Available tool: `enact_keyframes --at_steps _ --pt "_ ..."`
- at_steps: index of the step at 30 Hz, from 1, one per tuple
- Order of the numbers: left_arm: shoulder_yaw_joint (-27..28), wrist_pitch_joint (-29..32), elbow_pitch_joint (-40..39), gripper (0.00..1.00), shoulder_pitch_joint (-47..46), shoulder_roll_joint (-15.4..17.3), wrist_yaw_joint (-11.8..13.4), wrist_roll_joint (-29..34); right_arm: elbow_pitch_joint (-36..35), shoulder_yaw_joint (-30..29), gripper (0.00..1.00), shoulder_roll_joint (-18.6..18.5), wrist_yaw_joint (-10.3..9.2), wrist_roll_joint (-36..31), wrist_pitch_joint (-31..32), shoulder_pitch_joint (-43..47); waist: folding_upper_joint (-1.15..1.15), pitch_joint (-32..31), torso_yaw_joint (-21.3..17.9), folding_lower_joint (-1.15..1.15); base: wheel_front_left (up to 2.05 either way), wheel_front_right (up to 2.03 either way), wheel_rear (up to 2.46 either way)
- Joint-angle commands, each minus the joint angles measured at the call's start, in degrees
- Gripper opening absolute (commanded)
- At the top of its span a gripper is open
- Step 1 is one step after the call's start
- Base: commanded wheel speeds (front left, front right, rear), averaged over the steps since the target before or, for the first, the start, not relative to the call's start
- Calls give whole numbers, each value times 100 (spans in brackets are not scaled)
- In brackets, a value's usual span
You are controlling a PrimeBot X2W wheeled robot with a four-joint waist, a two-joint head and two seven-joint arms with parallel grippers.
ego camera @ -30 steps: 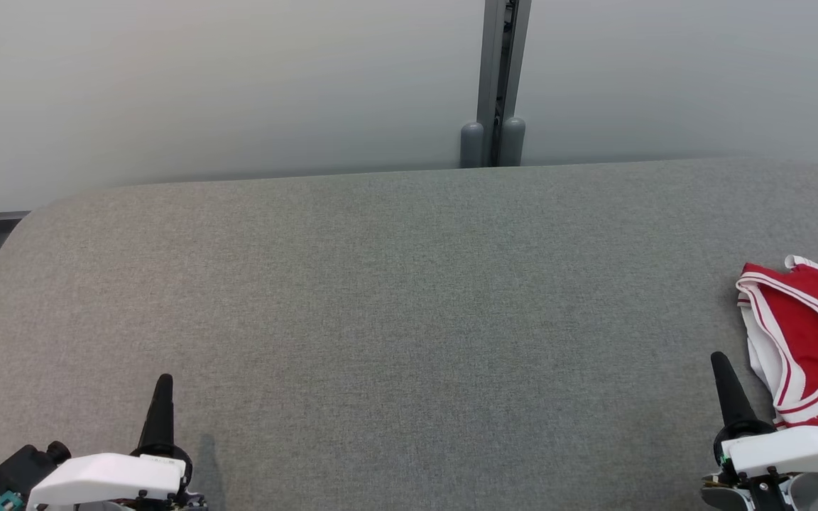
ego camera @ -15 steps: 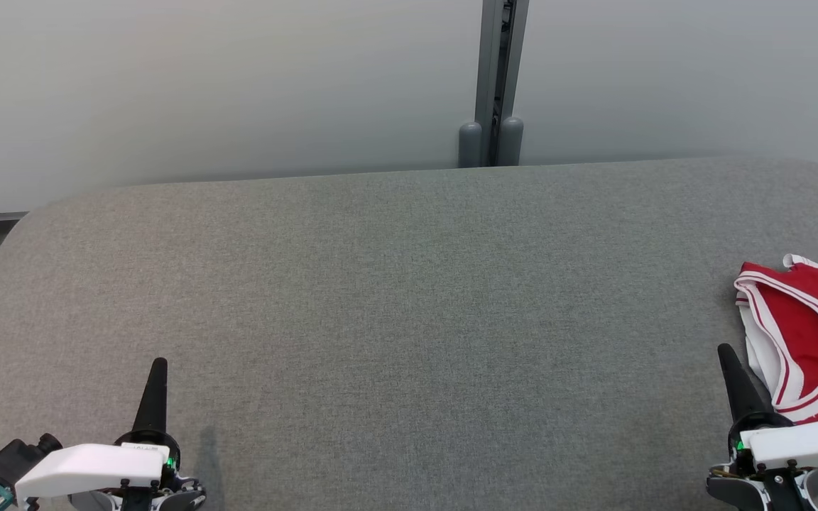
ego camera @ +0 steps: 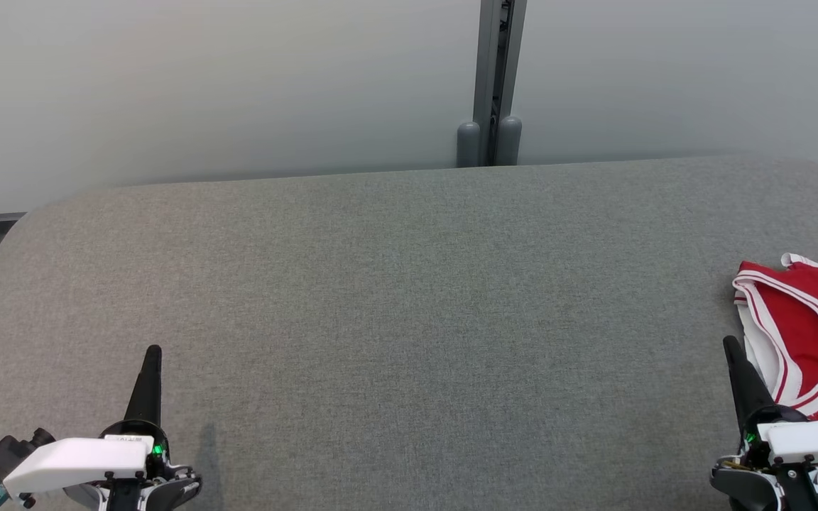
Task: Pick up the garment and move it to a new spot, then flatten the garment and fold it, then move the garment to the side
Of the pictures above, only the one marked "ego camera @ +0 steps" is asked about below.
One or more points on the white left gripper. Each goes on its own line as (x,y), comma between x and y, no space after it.
(82,461)

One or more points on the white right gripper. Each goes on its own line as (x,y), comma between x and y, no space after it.
(806,447)

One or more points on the red and white garment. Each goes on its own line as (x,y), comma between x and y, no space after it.
(806,333)

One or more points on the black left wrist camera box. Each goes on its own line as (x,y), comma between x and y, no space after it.
(8,454)

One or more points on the grey wall partition post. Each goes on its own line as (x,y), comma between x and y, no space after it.
(492,78)

